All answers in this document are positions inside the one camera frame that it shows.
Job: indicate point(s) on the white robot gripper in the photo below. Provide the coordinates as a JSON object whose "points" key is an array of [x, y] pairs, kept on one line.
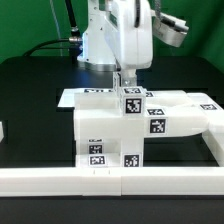
{"points": [[128, 33]]}

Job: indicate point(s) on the white tagged cube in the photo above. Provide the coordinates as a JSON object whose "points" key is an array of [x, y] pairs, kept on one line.
{"points": [[116, 81], [132, 100]]}

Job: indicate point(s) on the white chair back frame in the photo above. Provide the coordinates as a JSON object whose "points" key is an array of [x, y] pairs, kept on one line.
{"points": [[159, 114]]}

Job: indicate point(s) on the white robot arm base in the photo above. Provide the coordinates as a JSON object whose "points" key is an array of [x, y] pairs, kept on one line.
{"points": [[96, 54]]}

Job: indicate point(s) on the white right rail barrier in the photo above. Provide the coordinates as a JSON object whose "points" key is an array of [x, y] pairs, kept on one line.
{"points": [[215, 143]]}

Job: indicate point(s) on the white rail barrier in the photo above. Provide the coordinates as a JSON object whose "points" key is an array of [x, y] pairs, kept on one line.
{"points": [[215, 143], [1, 131], [111, 181]]}

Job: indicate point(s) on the white front rail barrier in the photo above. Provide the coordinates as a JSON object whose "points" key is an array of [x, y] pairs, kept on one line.
{"points": [[111, 181]]}

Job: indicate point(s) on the white left rail barrier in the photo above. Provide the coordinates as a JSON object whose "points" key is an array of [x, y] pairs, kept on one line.
{"points": [[1, 131]]}

